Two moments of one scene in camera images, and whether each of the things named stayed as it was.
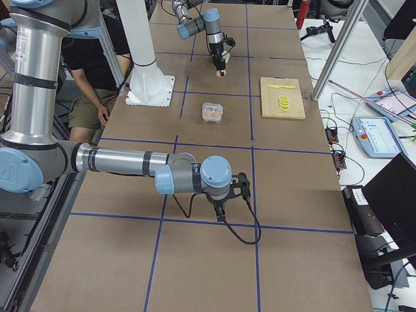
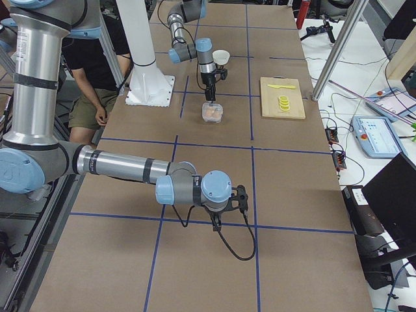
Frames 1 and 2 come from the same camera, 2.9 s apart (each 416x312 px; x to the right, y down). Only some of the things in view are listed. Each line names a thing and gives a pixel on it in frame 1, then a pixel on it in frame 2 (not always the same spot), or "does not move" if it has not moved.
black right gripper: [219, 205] -> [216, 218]
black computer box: [364, 221] does not move
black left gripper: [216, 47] -> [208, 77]
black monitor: [392, 194] does not move
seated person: [95, 98] does not move
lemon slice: [284, 103] does not move
